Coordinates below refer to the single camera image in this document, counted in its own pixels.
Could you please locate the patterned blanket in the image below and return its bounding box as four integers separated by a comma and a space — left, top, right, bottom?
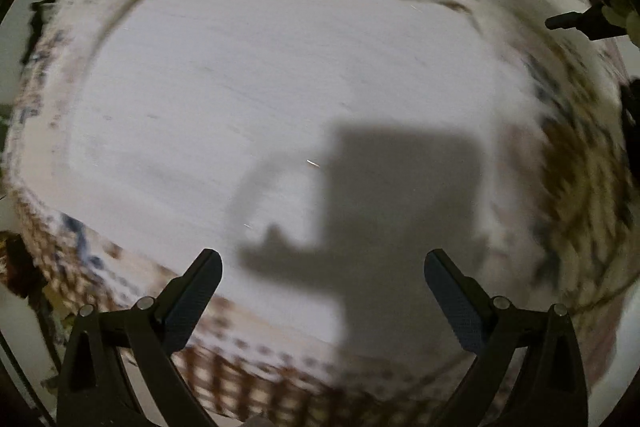
0, 0, 638, 427

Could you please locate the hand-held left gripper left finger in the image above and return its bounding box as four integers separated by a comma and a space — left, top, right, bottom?
56, 248, 223, 427

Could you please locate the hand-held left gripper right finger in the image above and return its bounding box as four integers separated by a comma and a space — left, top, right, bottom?
424, 248, 590, 427

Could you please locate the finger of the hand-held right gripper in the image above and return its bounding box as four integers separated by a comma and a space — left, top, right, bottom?
544, 9, 627, 42

